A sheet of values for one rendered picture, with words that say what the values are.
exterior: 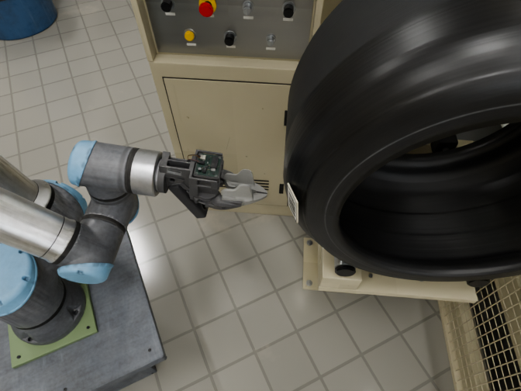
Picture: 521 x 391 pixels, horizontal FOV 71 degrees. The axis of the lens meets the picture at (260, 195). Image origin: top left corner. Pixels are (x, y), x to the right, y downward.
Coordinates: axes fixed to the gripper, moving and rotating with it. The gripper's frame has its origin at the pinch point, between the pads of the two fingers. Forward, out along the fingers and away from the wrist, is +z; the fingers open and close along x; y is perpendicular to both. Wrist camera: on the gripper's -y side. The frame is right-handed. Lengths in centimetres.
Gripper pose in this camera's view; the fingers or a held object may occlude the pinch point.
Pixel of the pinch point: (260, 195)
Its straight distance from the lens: 75.0
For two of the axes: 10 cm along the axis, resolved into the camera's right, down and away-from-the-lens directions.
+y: 1.3, -5.6, -8.2
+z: 9.9, 1.5, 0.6
